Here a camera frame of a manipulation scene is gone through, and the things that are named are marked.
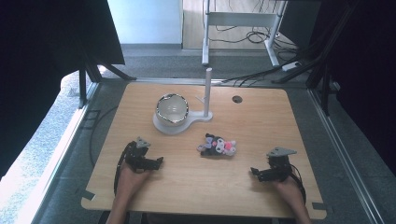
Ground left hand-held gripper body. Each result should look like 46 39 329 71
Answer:
124 136 151 174

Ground black floor cables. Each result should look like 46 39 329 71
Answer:
208 0 307 88

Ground black and pink plush toy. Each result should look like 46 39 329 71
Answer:
196 133 237 158

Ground white stand with pole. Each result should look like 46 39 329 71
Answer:
152 67 214 135

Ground black metal stand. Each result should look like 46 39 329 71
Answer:
271 0 362 117
78 52 137 109

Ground aluminium floor rail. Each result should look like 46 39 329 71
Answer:
307 88 386 224
31 82 101 224

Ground black curtain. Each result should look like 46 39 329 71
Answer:
0 0 126 180
306 0 396 175

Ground white power strip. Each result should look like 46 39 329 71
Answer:
281 61 303 72

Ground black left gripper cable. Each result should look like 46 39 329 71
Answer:
113 141 134 197

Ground grey metal desk frame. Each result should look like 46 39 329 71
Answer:
201 0 288 68

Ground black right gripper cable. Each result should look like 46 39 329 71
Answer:
289 162 308 205

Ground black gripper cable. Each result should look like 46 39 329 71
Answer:
289 162 308 205
113 141 134 197

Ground thin black floor cable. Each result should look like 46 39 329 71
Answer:
89 105 120 168

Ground person's right hand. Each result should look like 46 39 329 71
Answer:
274 178 305 208

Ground person's left hand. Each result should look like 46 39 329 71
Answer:
117 162 150 202

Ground metal bowl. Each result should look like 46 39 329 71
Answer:
155 92 190 127

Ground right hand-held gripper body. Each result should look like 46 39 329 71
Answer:
264 147 297 183

